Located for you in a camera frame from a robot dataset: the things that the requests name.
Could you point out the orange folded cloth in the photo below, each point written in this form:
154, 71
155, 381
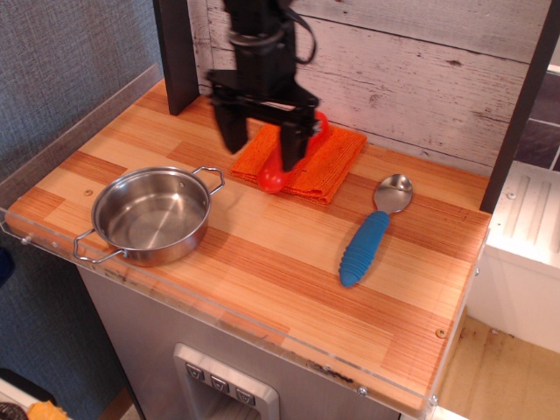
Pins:
316, 178

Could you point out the stainless steel pot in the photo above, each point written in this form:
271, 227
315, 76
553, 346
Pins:
153, 216

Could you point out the dark vertical post right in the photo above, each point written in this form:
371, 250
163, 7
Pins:
538, 67

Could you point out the dark vertical post left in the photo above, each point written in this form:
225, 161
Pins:
177, 53

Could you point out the grey toy fridge cabinet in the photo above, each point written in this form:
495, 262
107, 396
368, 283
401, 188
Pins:
144, 334

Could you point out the yellow sponge object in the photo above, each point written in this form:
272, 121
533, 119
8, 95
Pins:
46, 411

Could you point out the clear acrylic edge guard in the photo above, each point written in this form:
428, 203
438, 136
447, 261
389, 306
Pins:
242, 393

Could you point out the dark vertical post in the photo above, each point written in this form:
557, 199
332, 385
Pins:
177, 53
538, 67

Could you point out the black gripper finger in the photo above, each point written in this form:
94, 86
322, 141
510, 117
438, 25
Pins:
232, 123
293, 142

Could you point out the blue handled metal spoon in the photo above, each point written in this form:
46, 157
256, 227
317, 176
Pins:
391, 196

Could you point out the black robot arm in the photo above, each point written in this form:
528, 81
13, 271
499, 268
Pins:
264, 19

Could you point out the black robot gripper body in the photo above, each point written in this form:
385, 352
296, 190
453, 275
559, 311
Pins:
262, 85

